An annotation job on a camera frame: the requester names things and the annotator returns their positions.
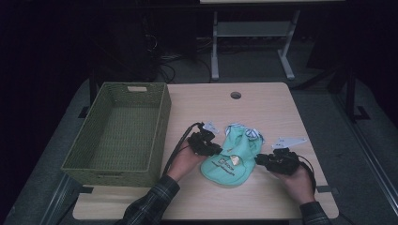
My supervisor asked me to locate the black metal stand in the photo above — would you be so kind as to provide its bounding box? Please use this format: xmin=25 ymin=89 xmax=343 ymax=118
xmin=345 ymin=67 xmax=372 ymax=122
xmin=78 ymin=68 xmax=99 ymax=119

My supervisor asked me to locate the grey metal floor rail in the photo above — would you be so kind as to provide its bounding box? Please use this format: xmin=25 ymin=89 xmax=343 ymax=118
xmin=38 ymin=172 xmax=83 ymax=225
xmin=331 ymin=93 xmax=398 ymax=217

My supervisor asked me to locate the grey tape piece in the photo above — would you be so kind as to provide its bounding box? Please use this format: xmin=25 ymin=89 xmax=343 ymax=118
xmin=315 ymin=186 xmax=340 ymax=195

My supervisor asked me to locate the black floor cable tangle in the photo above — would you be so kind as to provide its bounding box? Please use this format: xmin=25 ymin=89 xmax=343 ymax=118
xmin=156 ymin=53 xmax=212 ymax=84

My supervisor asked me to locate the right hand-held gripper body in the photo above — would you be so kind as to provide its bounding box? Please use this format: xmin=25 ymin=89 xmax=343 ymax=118
xmin=269 ymin=137 xmax=307 ymax=176

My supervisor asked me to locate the grey metal desk frame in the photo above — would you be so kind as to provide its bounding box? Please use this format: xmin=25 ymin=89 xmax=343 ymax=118
xmin=210 ymin=8 xmax=301 ymax=82

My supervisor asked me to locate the mint green striped garment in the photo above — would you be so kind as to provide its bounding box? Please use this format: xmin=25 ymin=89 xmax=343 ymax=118
xmin=200 ymin=122 xmax=266 ymax=188

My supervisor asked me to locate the person's left hand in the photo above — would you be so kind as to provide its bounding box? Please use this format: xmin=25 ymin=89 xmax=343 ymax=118
xmin=165 ymin=142 xmax=207 ymax=183

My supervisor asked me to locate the green woven basket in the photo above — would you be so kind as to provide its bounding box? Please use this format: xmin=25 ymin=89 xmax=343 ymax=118
xmin=60 ymin=82 xmax=173 ymax=188

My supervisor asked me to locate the right hand-held gripper black cable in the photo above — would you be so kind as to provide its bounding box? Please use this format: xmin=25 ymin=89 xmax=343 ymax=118
xmin=297 ymin=155 xmax=317 ymax=193

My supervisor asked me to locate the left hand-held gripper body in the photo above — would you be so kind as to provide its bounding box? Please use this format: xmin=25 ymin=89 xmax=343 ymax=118
xmin=187 ymin=121 xmax=221 ymax=157

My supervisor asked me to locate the person's right hand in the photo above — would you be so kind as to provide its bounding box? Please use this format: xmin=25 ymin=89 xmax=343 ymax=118
xmin=275 ymin=165 xmax=316 ymax=205

